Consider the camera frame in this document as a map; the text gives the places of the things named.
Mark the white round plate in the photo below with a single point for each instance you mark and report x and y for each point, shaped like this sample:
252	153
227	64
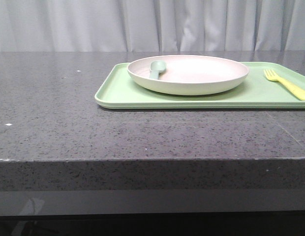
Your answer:
189	74

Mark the yellow plastic fork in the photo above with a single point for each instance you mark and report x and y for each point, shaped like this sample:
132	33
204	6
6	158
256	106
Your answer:
272	76

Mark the light green tray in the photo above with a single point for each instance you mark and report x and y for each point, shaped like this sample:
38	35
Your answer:
119	91

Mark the light green spoon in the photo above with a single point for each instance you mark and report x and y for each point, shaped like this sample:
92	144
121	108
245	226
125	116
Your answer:
157	67

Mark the white curtain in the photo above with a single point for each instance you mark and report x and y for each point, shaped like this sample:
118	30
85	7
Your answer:
151	25

